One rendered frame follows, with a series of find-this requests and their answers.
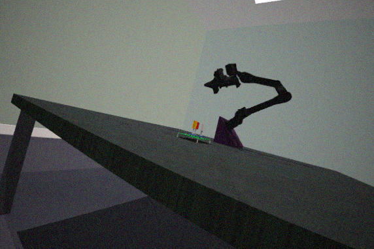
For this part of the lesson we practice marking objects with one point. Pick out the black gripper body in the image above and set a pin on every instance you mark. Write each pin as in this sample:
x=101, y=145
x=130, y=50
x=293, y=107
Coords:
x=223, y=81

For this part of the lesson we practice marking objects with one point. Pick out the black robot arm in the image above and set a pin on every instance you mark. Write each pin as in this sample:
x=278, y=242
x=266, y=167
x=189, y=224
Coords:
x=282, y=97

